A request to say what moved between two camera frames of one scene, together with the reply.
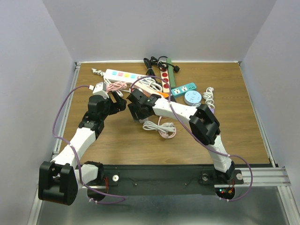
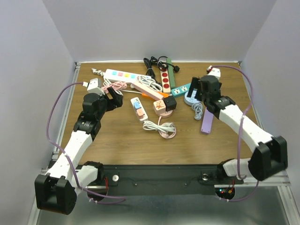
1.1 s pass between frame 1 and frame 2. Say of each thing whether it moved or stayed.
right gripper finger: moved
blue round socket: stayed
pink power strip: stayed
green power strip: stayed
